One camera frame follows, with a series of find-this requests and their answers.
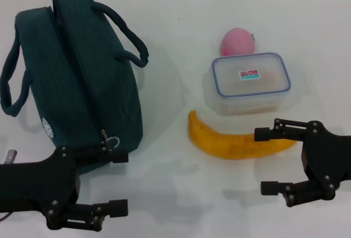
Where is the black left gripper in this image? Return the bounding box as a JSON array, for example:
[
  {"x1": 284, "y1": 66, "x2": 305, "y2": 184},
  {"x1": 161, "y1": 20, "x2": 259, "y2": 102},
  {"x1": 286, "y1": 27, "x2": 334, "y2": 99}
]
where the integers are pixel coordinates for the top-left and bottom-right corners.
[{"x1": 0, "y1": 147, "x2": 82, "y2": 213}]

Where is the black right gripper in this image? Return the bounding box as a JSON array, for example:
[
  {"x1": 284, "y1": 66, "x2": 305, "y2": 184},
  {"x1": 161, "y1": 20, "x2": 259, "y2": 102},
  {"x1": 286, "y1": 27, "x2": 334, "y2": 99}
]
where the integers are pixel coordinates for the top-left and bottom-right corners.
[{"x1": 254, "y1": 117, "x2": 351, "y2": 208}]

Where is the yellow banana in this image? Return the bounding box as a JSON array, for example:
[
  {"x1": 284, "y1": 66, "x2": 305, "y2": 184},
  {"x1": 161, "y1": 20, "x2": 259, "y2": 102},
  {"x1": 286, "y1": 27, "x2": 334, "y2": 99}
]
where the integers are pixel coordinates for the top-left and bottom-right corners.
[{"x1": 188, "y1": 110, "x2": 298, "y2": 161}]

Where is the clear blue-rimmed food container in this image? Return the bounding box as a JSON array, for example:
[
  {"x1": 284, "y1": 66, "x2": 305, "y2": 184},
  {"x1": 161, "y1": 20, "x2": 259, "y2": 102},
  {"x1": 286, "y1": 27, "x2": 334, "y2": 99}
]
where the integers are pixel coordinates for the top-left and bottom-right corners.
[{"x1": 202, "y1": 52, "x2": 292, "y2": 117}]

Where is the dark teal insulated lunch bag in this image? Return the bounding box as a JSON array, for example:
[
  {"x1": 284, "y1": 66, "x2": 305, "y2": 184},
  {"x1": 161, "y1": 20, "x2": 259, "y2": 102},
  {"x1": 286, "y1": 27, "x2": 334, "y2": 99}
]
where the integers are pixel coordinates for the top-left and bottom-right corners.
[{"x1": 0, "y1": 0, "x2": 150, "y2": 178}]

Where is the pink peach toy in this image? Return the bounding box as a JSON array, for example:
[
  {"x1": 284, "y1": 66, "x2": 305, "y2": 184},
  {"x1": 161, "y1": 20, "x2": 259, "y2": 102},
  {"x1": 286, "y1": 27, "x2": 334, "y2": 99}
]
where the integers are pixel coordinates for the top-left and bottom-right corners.
[{"x1": 220, "y1": 28, "x2": 260, "y2": 56}]

